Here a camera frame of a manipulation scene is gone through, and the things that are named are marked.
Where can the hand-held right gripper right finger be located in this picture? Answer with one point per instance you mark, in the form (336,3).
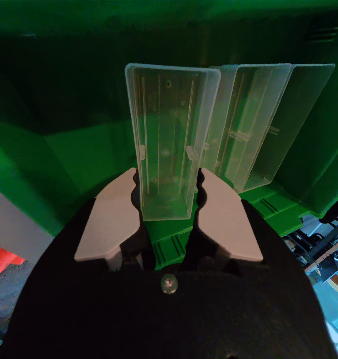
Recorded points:
(228,224)

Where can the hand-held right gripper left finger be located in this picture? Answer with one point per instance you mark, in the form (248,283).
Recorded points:
(110,218)

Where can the green plastic bin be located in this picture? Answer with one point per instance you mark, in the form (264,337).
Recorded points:
(73,154)

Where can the clear plastic drawer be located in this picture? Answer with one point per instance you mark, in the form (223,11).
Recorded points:
(256,112)
(169,117)

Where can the red plastic bin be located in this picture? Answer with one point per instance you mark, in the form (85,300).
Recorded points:
(0,260)

